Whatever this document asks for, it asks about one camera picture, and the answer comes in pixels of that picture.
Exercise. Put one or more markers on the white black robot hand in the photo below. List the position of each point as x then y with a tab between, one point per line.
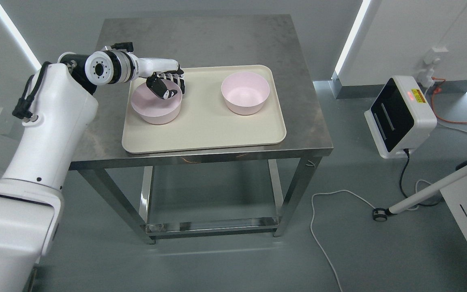
155	70

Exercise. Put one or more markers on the pink bowl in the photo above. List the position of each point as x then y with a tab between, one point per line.
245	93
153	109

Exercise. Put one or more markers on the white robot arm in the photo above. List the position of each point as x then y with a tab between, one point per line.
56	107

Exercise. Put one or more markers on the beige plastic tray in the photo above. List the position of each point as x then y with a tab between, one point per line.
204	121

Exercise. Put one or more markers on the stainless steel table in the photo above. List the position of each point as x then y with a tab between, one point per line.
119	152

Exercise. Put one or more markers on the white black charging device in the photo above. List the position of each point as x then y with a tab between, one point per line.
400	119

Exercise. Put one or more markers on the white stand leg with wheel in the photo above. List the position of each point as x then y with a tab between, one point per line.
382	214

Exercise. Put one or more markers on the white wall socket plug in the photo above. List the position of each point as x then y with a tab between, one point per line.
430	61

